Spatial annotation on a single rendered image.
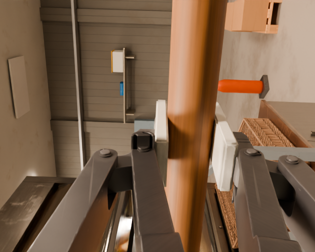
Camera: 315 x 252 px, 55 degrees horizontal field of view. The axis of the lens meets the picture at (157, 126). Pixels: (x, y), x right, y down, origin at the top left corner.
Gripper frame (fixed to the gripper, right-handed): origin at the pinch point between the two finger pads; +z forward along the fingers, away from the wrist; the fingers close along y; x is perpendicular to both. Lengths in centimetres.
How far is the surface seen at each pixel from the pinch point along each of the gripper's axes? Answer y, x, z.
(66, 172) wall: -274, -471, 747
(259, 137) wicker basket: 47, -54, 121
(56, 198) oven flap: -64, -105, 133
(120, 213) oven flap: -20, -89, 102
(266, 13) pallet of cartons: 105, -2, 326
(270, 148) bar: 40, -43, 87
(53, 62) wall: -287, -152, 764
